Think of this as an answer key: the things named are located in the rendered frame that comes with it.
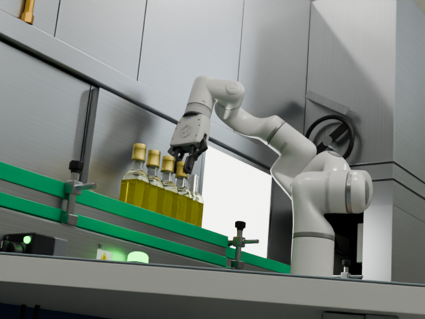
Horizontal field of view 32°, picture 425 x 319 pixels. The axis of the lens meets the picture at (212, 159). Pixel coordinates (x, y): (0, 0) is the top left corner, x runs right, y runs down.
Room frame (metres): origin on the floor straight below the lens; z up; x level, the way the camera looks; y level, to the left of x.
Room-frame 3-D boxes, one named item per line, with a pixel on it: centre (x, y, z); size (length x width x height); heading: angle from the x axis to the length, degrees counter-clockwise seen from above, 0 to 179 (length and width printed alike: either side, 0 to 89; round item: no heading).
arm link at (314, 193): (1.63, -0.25, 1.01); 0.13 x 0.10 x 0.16; 71
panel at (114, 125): (2.19, 0.06, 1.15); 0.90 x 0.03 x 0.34; 143
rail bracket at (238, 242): (1.92, -0.07, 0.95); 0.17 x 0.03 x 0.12; 53
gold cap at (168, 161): (1.88, 0.12, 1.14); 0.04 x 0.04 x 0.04
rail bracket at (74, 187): (1.41, 0.25, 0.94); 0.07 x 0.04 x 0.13; 53
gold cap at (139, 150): (1.79, 0.19, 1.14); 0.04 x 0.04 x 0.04
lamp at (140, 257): (1.54, 0.14, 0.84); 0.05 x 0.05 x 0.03
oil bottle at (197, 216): (1.97, 0.05, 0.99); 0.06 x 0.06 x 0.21; 54
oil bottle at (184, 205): (1.92, 0.08, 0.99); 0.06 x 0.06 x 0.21; 53
